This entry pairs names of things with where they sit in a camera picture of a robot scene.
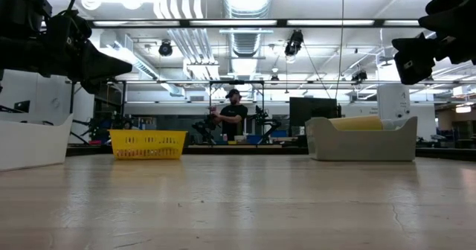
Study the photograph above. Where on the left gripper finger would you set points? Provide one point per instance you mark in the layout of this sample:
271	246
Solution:
91	85
104	64

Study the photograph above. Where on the black background robot arm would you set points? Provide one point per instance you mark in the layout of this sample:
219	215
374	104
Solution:
206	127
96	125
267	123

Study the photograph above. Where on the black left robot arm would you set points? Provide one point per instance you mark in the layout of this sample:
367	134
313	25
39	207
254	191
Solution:
22	8

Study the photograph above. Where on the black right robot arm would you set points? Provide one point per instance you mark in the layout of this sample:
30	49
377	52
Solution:
453	12

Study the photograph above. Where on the yellow plastic mesh basket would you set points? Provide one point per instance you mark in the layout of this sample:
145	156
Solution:
148	144

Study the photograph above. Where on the white plastic bin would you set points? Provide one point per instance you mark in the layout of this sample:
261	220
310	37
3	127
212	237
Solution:
33	146

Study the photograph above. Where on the grey plastic bin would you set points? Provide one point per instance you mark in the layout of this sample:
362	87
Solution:
357	146

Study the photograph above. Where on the black monitor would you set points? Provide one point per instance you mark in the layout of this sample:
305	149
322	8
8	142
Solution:
312	112

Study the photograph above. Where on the person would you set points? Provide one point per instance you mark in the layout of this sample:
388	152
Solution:
232	118

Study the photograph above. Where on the black overhead rig beam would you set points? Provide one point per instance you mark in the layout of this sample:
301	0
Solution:
281	22

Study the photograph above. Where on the black ceiling camera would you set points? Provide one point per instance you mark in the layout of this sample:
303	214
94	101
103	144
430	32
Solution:
165	48

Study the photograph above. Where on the black background rig frame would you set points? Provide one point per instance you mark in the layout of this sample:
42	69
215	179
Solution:
167	82

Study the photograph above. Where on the black overhead rig camera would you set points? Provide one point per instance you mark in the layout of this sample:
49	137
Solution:
294	41

